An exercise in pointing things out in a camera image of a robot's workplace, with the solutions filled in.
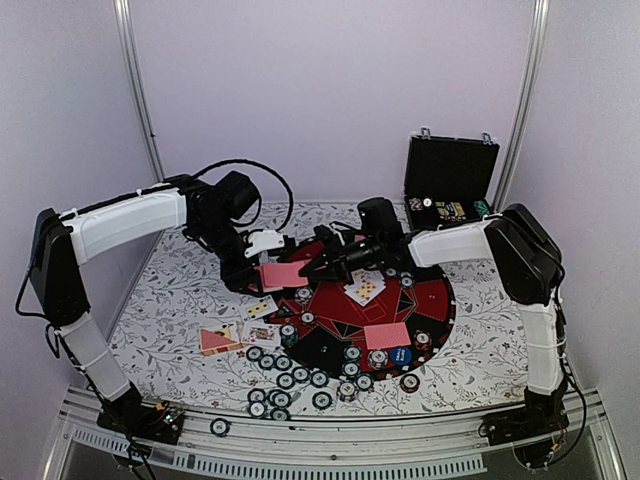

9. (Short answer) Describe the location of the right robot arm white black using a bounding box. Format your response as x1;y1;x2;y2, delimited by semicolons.
300;197;574;436

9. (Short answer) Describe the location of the blue chip stack seat seven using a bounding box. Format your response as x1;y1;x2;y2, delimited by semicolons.
294;286;314;304

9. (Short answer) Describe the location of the king of diamonds card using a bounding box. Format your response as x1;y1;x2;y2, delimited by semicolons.
240;322;281;348

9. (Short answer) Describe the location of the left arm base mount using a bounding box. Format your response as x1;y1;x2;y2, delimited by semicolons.
97;396;184;445

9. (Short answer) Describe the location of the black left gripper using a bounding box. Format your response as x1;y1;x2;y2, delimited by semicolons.
193;215;264;296

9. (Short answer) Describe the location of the brown chip stack seat three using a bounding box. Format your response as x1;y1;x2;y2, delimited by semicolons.
413;330;433;352

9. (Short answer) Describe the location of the three of spades card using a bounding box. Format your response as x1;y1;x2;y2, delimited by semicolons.
240;296;278;320

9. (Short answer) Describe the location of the green chip cluster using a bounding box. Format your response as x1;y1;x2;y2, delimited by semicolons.
270;407;291;421
269;390;291;409

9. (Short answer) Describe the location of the eight of hearts card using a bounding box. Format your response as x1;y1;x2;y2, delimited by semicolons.
344;280;386;306

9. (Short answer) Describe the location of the green chip mat seat four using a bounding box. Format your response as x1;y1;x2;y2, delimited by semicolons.
343;345;362;362

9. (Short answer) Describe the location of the red playing card deck box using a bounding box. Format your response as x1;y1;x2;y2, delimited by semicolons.
199;324;243;356

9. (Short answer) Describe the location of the green chip front cluster top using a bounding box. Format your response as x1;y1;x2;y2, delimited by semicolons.
269;390;291;409

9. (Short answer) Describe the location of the blue chip stack seat four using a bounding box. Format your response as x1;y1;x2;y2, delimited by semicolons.
367;350;389;371

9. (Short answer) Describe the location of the black poker chip case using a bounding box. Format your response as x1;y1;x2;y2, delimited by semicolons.
404;127;500;230

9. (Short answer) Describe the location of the green chip table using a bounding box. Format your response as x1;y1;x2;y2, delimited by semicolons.
274;355;292;371
258;354;276;370

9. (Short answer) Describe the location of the red backed card deck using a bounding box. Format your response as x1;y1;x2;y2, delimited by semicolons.
257;260;309;292

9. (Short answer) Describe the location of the left aluminium frame post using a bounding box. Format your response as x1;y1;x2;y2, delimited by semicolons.
113;0;166;183

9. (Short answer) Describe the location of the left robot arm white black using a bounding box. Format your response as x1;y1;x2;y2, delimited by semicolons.
15;158;294;434

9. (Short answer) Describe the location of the face down card seat four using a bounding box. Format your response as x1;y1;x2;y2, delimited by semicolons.
363;322;411;350

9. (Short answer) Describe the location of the round red black poker mat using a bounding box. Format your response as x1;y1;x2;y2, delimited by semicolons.
266;235;455;380

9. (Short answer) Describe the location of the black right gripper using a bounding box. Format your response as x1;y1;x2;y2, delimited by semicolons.
302;233;386;285

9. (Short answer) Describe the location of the eight of diamonds card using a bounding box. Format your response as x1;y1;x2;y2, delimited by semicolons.
352;269;384;283

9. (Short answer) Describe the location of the green chip stack seat six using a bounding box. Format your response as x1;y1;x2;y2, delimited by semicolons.
279;324;299;348

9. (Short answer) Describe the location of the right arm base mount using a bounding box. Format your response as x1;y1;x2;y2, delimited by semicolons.
477;404;569;469

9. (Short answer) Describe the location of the blue small blind button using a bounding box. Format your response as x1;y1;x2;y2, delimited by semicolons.
389;346;413;367

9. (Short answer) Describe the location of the brown 100 poker chip stack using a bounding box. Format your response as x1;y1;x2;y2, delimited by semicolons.
399;374;420;393

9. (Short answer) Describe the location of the green chip mat edge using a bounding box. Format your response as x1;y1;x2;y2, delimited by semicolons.
291;366;310;383
342;361;361;378

